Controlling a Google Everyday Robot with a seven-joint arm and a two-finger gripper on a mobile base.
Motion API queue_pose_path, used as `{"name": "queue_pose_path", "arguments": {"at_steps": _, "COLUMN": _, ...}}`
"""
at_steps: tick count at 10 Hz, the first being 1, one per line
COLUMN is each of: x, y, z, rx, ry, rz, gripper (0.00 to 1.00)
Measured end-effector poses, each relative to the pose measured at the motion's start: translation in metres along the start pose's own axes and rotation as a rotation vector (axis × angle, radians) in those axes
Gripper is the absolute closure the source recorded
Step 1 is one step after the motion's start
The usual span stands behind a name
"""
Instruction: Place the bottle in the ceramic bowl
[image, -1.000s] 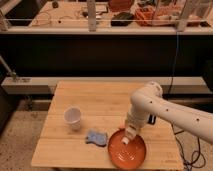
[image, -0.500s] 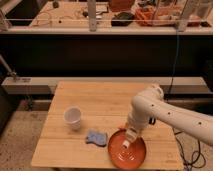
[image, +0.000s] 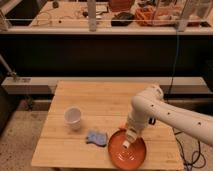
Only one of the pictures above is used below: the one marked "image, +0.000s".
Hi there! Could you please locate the white bottle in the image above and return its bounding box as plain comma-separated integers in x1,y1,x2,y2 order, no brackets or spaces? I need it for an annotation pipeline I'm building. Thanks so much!
123,129,138,148

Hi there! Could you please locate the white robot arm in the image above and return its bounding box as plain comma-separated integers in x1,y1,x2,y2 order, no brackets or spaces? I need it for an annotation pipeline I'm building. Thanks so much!
125,85,213,147

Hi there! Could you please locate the orange ceramic bowl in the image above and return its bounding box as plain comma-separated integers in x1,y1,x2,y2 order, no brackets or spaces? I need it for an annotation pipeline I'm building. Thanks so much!
108,130,146,171

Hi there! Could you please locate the orange carrot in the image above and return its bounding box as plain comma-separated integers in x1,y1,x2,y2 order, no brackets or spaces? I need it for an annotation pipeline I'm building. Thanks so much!
118,124,127,130

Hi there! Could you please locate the black rectangular block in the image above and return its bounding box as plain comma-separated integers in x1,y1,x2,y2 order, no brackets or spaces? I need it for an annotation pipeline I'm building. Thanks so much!
149,117,156,125

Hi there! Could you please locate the white paper cup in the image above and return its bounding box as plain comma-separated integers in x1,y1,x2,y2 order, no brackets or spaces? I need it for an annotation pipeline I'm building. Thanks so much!
64,107,81,131

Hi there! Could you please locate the black tray on bench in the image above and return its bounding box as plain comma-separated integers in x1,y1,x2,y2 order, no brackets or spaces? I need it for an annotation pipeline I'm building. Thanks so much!
111,12,134,26

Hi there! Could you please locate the orange crate on bench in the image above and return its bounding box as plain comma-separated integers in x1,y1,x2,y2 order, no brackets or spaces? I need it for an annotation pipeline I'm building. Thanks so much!
134,6,203,28

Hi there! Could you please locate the metal clamp stand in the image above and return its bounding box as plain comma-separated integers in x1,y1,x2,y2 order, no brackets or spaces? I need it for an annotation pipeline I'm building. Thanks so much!
0,54,32,84

